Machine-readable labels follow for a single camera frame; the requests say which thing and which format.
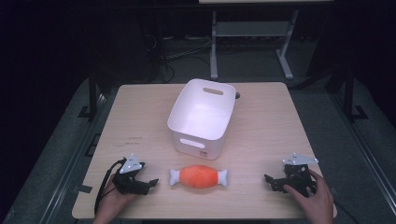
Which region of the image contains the person's left hand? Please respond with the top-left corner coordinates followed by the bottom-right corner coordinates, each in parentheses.
top-left (92, 177), bottom-right (138, 224)

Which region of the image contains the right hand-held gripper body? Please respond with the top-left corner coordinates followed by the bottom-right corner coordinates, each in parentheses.
top-left (281, 152), bottom-right (319, 198)

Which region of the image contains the person's right hand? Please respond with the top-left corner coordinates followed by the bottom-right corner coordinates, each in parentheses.
top-left (282, 169), bottom-right (335, 224)

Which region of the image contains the white metal desk frame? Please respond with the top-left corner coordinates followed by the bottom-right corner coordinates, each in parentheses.
top-left (209, 9), bottom-right (301, 80)

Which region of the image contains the orange plush meat bone toy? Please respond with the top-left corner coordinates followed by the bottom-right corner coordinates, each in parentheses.
top-left (168, 164), bottom-right (230, 190)

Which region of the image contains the bundle of floor cables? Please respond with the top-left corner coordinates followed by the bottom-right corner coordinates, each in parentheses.
top-left (144, 33), bottom-right (216, 84)

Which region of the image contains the white plastic storage bin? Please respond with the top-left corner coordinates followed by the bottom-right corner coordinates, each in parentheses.
top-left (166, 77), bottom-right (237, 161)

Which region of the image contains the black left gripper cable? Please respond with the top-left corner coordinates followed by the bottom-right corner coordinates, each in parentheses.
top-left (93, 158), bottom-right (127, 217)

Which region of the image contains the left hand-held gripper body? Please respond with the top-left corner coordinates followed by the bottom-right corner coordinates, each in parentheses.
top-left (111, 153), bottom-right (150, 196)

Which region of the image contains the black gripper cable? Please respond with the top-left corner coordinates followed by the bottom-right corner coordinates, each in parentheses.
top-left (93, 158), bottom-right (127, 217)
top-left (332, 199), bottom-right (361, 224)

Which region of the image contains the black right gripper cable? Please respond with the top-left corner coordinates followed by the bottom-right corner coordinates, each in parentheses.
top-left (332, 199), bottom-right (361, 224)

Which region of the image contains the black metal stand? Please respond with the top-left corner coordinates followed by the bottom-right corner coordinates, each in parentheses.
top-left (340, 66), bottom-right (369, 123)
top-left (77, 63), bottom-right (106, 123)

